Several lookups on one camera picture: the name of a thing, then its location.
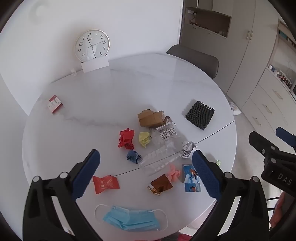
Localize blue printed carton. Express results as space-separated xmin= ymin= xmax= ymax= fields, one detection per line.
xmin=181 ymin=164 xmax=201 ymax=193

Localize white dish rack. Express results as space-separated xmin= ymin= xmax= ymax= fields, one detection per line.
xmin=277 ymin=69 xmax=293 ymax=89

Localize small red white box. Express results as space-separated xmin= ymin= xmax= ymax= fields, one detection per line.
xmin=47 ymin=95 xmax=64 ymax=114

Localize yellow crumpled paper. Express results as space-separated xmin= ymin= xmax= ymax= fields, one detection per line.
xmin=139 ymin=131 xmax=152 ymax=147

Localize white card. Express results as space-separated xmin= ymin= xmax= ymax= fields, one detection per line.
xmin=81 ymin=55 xmax=110 ymax=74

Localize person's right forearm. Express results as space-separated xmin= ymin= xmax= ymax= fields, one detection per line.
xmin=270 ymin=191 xmax=287 ymax=230

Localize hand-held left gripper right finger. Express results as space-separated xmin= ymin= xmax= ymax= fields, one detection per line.
xmin=190 ymin=149 xmax=271 ymax=241

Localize blue face mask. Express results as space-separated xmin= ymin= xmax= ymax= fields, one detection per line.
xmin=95 ymin=204 xmax=168 ymax=232

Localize pink paper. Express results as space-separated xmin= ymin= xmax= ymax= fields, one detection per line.
xmin=167 ymin=164 xmax=181 ymax=183

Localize tall beige cabinet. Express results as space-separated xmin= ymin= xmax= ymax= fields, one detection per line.
xmin=179 ymin=0 xmax=281 ymax=109

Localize white round wall clock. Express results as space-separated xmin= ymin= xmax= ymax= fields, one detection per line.
xmin=74 ymin=29 xmax=110 ymax=62

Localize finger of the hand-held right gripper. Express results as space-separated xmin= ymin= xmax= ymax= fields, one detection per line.
xmin=275 ymin=126 xmax=296 ymax=149
xmin=248 ymin=131 xmax=281 ymax=163

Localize white plastic bag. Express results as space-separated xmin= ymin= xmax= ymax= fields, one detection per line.
xmin=226 ymin=97 xmax=242 ymax=115

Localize grey chair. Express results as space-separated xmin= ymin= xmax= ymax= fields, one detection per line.
xmin=166 ymin=44 xmax=219 ymax=79

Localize blue crumpled paper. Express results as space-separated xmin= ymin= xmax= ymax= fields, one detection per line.
xmin=126 ymin=150 xmax=142 ymax=164

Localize crumpled silver foil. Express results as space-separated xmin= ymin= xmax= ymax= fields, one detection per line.
xmin=180 ymin=141 xmax=199 ymax=158

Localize black ribbed foam pad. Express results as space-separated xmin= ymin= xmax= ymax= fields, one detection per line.
xmin=185 ymin=100 xmax=215 ymax=131

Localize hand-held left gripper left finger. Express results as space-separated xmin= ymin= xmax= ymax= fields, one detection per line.
xmin=22 ymin=149 xmax=102 ymax=241

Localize brown cardboard box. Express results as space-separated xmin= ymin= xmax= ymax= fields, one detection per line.
xmin=137 ymin=109 xmax=166 ymax=128

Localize beige drawer cabinet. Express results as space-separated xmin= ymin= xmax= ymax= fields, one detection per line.
xmin=241 ymin=66 xmax=296 ymax=145

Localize black metal frame legs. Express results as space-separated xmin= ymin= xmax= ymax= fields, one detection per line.
xmin=267 ymin=196 xmax=279 ymax=212

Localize brown snack packet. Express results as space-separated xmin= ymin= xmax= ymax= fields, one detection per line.
xmin=147 ymin=174 xmax=173 ymax=195

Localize red crumpled paper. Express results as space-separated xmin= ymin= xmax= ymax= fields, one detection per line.
xmin=118 ymin=127 xmax=135 ymax=150

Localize red candy wrapper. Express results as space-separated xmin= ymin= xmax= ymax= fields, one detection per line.
xmin=92 ymin=175 xmax=121 ymax=194

